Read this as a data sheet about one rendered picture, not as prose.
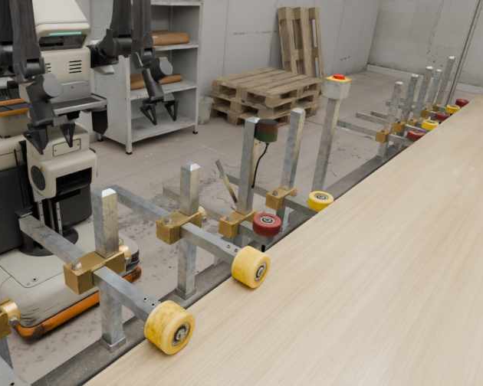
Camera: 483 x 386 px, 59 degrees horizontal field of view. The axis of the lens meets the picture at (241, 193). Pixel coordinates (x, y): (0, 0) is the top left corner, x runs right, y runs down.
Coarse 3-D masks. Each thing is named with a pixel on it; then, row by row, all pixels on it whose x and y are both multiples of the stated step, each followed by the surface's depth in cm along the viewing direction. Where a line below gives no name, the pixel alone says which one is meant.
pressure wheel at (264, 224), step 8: (256, 216) 123; (264, 216) 124; (272, 216) 124; (256, 224) 120; (264, 224) 120; (272, 224) 120; (280, 224) 121; (256, 232) 121; (264, 232) 120; (272, 232) 120; (264, 248) 126
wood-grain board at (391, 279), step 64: (448, 128) 225; (384, 192) 147; (448, 192) 152; (320, 256) 110; (384, 256) 112; (448, 256) 115; (256, 320) 87; (320, 320) 89; (384, 320) 91; (448, 320) 92; (128, 384) 71; (192, 384) 72; (256, 384) 74; (320, 384) 75; (384, 384) 76; (448, 384) 77
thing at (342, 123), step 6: (342, 120) 234; (342, 126) 233; (348, 126) 231; (354, 126) 229; (360, 126) 227; (366, 132) 226; (372, 132) 224; (390, 138) 219; (396, 138) 217; (402, 138) 216; (402, 144) 216; (408, 144) 214
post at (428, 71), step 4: (428, 68) 247; (432, 68) 247; (428, 72) 248; (424, 76) 250; (428, 76) 249; (424, 80) 251; (428, 80) 249; (424, 84) 251; (428, 84) 251; (420, 88) 253; (424, 88) 252; (420, 92) 254; (424, 92) 253; (420, 96) 255; (424, 96) 254; (420, 100) 256; (424, 100) 257; (416, 104) 258; (420, 104) 256; (416, 108) 258; (420, 108) 257; (416, 112) 259; (420, 112) 260; (412, 116) 261; (416, 116) 260
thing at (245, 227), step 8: (168, 192) 144; (176, 192) 142; (176, 200) 142; (200, 200) 138; (208, 208) 134; (216, 208) 135; (208, 216) 135; (216, 216) 133; (240, 224) 128; (248, 224) 128; (240, 232) 129; (248, 232) 126; (256, 240) 125; (264, 240) 123; (272, 240) 125
